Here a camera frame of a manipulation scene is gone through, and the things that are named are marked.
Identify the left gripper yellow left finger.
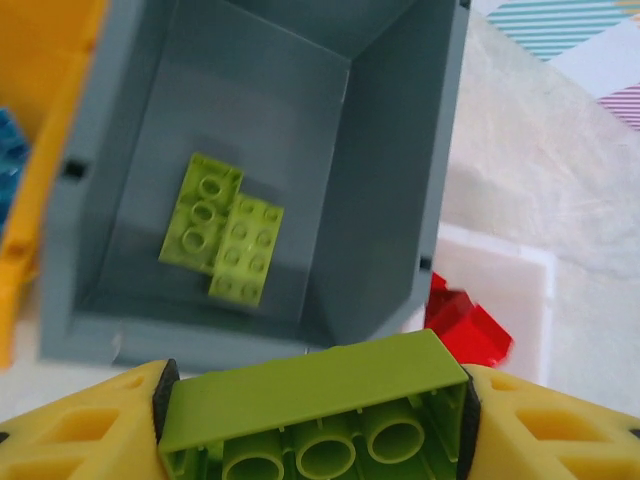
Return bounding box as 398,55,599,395
0,357,180,480

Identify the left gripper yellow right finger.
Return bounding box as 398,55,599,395
457,363,640,480

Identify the red lego brick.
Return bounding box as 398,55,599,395
424,272,515,369

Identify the green lego brick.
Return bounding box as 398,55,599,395
158,152,245,275
207,192,286,309
158,328,474,480

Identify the blue lego brick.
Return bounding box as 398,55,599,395
0,107,34,236

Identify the white plastic bin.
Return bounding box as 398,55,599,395
424,222,559,391

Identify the grey plastic bin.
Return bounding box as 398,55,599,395
39,0,471,374

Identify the yellow plastic bin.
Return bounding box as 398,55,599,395
0,0,109,371

